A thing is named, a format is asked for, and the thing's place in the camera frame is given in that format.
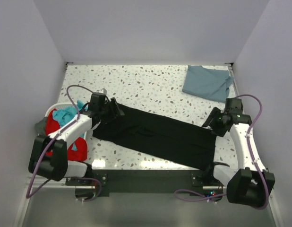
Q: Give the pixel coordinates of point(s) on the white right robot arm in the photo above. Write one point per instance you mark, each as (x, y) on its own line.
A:
(251, 184)

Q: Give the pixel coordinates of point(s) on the red t-shirt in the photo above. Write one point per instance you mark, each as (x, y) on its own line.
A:
(81, 154)

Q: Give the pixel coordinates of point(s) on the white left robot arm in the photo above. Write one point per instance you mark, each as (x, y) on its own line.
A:
(49, 157)

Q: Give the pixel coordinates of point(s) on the folded grey-blue t-shirt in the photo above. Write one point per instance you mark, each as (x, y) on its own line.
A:
(213, 85)

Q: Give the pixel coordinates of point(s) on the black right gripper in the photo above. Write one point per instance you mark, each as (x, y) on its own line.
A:
(217, 119)

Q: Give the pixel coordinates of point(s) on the turquoise t-shirt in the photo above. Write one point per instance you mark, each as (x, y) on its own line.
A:
(65, 115)

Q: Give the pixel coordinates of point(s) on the dark grey t-shirt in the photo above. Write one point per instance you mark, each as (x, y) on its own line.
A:
(40, 126)

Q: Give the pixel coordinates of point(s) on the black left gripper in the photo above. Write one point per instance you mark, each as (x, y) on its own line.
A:
(110, 109)

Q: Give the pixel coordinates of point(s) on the black t-shirt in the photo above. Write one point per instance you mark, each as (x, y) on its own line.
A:
(160, 136)

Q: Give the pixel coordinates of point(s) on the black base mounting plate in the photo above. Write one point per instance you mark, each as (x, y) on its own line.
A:
(155, 181)

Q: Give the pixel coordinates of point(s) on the white laundry basket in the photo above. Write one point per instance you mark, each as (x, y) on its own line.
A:
(59, 106)

